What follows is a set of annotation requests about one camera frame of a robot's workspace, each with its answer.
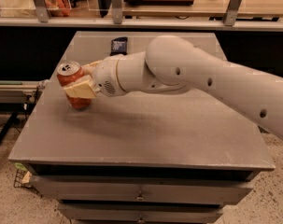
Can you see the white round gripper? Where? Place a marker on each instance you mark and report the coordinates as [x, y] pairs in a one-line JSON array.
[[106, 75]]

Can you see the red coke can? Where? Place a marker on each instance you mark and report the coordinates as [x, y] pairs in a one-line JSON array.
[[69, 75]]

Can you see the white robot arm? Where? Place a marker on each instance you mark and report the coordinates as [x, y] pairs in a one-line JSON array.
[[170, 63]]

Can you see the dark blue rxbar wrapper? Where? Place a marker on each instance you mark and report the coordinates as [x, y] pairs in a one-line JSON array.
[[119, 46]]

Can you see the orange snack bag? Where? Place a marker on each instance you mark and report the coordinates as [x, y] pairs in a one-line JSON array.
[[58, 8]]

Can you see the grey cabinet with drawers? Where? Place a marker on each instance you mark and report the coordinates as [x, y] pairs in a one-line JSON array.
[[143, 136]]

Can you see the upper grey drawer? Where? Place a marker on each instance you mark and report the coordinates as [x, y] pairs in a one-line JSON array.
[[141, 190]]

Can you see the grey drawer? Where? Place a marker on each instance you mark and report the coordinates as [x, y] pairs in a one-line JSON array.
[[140, 214], [141, 190]]

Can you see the lower grey drawer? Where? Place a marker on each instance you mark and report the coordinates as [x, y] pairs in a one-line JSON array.
[[140, 214]]

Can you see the metal rail frame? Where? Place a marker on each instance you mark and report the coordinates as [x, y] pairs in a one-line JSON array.
[[20, 92]]

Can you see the wire basket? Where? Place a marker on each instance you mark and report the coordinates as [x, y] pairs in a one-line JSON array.
[[22, 181]]

